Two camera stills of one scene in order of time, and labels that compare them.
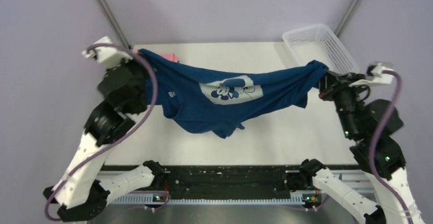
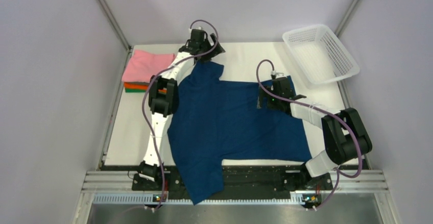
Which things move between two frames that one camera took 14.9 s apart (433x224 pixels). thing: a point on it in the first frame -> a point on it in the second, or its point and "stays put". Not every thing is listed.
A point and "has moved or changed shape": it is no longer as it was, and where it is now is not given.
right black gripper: (332, 82) -> (270, 105)
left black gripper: (133, 62) -> (218, 50)
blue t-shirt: (202, 100) has moved or changed shape
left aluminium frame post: (110, 11) stays put
